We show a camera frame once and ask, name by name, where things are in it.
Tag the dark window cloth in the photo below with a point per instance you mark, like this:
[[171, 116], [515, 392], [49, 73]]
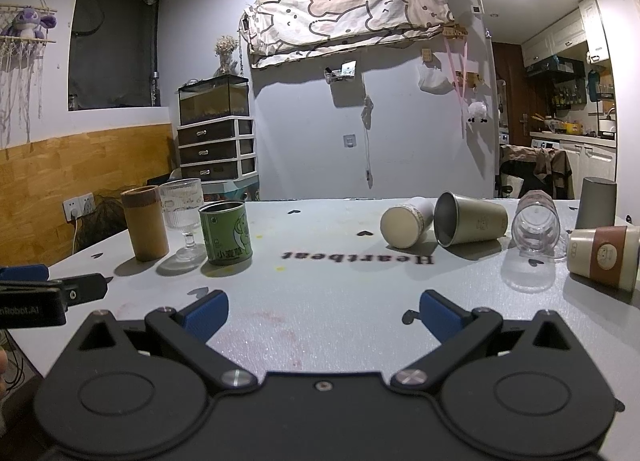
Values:
[[112, 46]]

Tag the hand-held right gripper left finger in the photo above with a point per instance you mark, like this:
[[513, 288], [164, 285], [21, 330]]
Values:
[[207, 315]]

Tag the white kitchen wall cabinets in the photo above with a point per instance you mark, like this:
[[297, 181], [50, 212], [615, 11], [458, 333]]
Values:
[[565, 36]]

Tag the purple plush toy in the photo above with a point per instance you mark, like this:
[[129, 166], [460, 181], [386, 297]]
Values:
[[30, 23]]

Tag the brown cardboard cup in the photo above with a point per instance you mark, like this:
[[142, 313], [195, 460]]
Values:
[[145, 226]]

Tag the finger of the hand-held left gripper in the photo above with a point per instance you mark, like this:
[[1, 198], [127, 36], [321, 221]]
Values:
[[22, 273]]

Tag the dried flowers in vase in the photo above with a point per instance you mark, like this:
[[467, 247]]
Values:
[[226, 52]]

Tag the cream cup with brown sleeve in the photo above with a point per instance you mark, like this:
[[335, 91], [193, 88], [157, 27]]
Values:
[[607, 256]]

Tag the macrame hanging shelf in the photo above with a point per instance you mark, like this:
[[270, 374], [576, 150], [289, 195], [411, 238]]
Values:
[[17, 76]]

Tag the white drawer cabinet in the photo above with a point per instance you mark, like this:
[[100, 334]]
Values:
[[217, 148]]

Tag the green tin can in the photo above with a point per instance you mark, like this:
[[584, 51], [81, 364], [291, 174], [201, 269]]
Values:
[[226, 236]]

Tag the grey wall hook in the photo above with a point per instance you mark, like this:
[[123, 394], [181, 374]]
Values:
[[349, 140]]

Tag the dark mesh bag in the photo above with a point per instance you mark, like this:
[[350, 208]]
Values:
[[102, 218]]

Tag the white sheep plush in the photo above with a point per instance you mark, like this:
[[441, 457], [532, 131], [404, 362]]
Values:
[[477, 111]]

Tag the clear glass cup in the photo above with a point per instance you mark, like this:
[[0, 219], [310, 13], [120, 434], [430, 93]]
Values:
[[537, 228]]

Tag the small photo card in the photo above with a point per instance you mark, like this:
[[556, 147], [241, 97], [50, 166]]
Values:
[[345, 71]]

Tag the white hanging bag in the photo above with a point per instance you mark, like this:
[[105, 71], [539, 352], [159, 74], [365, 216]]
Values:
[[434, 80]]

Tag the ribbed glass goblet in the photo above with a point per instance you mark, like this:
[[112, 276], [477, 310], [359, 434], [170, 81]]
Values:
[[182, 206]]

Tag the white kitchen base cabinets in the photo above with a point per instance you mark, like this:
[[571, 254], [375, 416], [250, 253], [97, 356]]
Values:
[[580, 156]]

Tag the white paper cup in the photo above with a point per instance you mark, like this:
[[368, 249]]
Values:
[[402, 226]]

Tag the white wall socket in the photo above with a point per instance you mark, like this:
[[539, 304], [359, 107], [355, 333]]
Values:
[[79, 206]]

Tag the cartoon printed cloth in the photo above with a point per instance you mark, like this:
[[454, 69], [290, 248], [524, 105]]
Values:
[[350, 13]]

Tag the stainless steel cup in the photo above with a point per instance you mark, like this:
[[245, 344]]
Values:
[[475, 223]]

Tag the chair with brown jacket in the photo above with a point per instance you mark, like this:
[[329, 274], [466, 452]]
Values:
[[540, 171]]

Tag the dark wooden door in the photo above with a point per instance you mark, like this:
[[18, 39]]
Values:
[[510, 91]]

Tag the glass fish tank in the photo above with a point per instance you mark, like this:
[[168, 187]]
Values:
[[214, 102]]

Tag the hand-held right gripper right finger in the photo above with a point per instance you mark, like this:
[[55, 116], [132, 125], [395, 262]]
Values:
[[440, 315]]

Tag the grey cup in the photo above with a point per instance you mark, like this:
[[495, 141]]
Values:
[[597, 208]]

